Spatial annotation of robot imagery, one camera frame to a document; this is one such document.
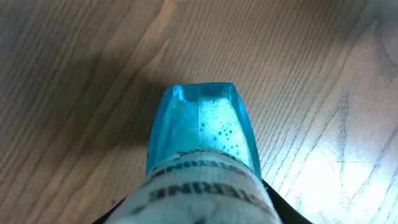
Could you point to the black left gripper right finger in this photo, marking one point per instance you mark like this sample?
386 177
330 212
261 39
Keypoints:
287 213

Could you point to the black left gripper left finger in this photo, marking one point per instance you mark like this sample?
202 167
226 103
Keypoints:
104 217

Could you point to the blue mouthwash bottle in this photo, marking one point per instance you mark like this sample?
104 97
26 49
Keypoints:
202 163

